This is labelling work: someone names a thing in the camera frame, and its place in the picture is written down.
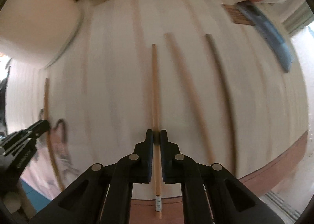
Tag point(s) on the blue smartphone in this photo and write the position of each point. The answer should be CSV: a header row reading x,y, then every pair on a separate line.
x,y
269,32

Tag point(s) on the striped cat table mat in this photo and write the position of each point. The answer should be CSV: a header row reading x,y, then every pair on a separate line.
x,y
102,87

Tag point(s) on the brown card under phone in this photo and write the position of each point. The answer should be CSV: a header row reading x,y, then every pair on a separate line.
x,y
236,16

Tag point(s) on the dark chopstick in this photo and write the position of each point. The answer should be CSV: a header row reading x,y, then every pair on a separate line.
x,y
228,101

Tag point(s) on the cream cylindrical utensil holder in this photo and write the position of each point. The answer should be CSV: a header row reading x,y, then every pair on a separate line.
x,y
38,32

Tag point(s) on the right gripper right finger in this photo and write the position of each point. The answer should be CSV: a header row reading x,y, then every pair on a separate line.
x,y
211,194

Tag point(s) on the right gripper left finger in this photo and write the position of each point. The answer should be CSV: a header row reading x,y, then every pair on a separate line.
x,y
102,194

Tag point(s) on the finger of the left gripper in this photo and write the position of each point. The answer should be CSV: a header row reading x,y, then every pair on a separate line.
x,y
37,129

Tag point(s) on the wooden chopstick green tip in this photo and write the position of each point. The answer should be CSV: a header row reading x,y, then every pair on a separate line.
x,y
192,94

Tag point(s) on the blue kitchen cabinet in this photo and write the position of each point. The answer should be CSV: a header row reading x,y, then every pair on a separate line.
x,y
37,200

